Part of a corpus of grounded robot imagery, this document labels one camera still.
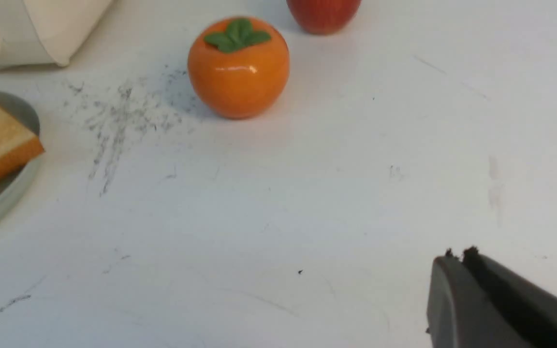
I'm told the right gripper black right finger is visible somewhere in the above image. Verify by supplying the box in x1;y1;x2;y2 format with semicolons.
462;246;557;348

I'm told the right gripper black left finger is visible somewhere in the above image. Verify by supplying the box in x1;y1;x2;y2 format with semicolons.
426;249;533;348

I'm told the red toy apple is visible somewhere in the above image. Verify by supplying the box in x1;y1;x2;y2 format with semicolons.
286;0;362;35

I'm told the orange toy persimmon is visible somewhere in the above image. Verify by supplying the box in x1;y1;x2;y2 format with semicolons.
187;16;291;119

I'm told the light green round plate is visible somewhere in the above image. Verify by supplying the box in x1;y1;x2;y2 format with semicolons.
0;91;42;221

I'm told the white two-slot toaster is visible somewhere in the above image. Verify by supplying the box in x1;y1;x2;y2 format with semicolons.
0;0;112;66

